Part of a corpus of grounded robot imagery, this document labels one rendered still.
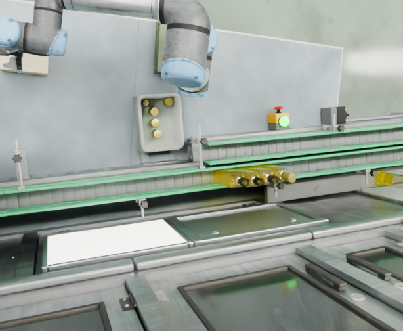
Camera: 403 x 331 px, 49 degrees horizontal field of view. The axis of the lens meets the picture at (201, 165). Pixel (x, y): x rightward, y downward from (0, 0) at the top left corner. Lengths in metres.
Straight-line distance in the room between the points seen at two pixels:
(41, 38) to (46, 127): 0.56
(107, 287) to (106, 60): 0.95
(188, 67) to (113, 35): 0.72
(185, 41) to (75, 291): 0.69
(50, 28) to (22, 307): 0.72
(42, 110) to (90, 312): 0.93
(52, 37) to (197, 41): 0.40
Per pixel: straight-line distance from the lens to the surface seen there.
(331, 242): 1.41
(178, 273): 1.22
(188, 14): 1.17
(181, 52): 1.15
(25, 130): 1.78
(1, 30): 1.28
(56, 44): 1.29
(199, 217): 1.63
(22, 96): 1.78
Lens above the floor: 2.53
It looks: 70 degrees down
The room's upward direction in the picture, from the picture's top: 108 degrees clockwise
